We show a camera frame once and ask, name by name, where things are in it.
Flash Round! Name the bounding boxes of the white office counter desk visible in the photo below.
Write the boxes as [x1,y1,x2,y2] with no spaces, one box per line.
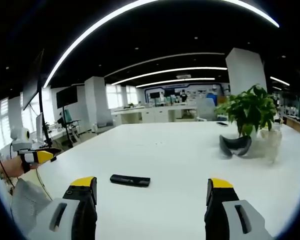
[110,105,199,125]

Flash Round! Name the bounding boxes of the black remote control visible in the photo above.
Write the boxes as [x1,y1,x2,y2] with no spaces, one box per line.
[109,173,151,188]

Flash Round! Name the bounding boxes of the clear glass vase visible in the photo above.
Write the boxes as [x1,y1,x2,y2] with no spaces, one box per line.
[259,124,284,164]

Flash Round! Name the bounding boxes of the large black monitor on pole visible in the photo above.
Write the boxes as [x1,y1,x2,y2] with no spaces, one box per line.
[21,48,53,151]

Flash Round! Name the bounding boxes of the black headset goggles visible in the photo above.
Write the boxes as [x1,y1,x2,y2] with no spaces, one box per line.
[219,134,253,158]

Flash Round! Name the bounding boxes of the black screen on wheeled stand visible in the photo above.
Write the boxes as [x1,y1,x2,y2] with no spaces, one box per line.
[55,85,82,148]

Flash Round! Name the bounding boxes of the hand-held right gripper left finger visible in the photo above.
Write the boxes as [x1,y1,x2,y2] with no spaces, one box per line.
[27,176,98,240]

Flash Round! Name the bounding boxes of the thin black cable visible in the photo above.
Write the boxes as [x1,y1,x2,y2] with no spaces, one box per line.
[0,117,16,189]

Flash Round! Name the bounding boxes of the long curved ceiling light strip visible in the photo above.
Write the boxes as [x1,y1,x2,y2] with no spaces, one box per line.
[43,0,280,89]

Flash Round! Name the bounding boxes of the grey mesh chair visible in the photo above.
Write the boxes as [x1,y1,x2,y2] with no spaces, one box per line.
[10,178,54,236]

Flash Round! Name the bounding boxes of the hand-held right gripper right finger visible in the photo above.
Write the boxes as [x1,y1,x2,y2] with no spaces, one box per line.
[204,177,275,240]

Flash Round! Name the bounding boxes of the green potted plant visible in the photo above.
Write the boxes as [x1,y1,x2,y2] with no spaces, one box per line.
[214,84,279,139]

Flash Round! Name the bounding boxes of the white ceiling light strip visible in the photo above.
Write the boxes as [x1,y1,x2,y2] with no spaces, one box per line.
[135,77,216,89]
[110,66,228,86]

